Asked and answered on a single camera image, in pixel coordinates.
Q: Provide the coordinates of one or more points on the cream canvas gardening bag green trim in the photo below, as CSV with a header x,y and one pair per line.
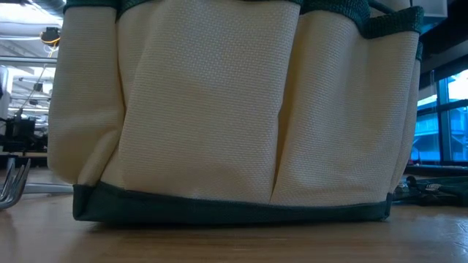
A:
x,y
219,109

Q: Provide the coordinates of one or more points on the black table frame extrusion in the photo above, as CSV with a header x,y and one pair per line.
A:
x,y
435,170

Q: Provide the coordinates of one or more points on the white ceiling ventilation box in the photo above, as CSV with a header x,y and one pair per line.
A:
x,y
431,9

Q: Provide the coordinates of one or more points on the black background robot station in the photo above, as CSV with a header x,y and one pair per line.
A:
x,y
22,133

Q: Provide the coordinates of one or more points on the long ceiling light bar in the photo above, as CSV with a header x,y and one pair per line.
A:
x,y
29,60

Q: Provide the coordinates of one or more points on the black-framed window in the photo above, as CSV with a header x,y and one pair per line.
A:
x,y
445,120

